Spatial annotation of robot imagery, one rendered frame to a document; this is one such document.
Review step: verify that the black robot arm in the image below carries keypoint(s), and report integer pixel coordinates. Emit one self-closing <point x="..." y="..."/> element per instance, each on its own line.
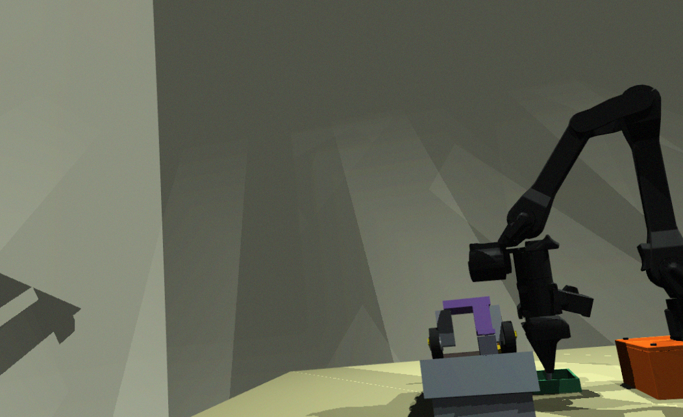
<point x="637" y="113"/>

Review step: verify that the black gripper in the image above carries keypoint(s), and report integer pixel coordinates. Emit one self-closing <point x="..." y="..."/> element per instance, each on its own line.
<point x="543" y="328"/>

